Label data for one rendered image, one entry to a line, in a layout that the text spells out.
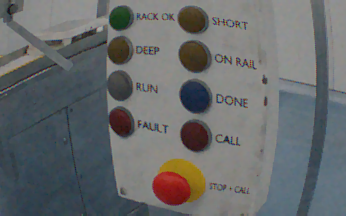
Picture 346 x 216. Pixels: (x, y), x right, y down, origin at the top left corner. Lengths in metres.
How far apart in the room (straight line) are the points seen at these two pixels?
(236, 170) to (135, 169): 0.11
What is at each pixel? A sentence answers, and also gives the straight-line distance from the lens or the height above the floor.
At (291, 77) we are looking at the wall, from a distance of 4.26.
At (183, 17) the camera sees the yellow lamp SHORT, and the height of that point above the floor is 1.13.
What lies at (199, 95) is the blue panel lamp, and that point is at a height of 1.06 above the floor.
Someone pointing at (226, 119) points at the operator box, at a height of 1.04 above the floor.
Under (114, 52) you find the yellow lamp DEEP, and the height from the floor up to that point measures 1.09.
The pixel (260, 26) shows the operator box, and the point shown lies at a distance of 0.42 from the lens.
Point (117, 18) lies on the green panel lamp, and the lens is 0.48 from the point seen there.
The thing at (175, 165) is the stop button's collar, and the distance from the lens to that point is 0.50.
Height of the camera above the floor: 1.20
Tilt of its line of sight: 18 degrees down
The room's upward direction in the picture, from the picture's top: 1 degrees counter-clockwise
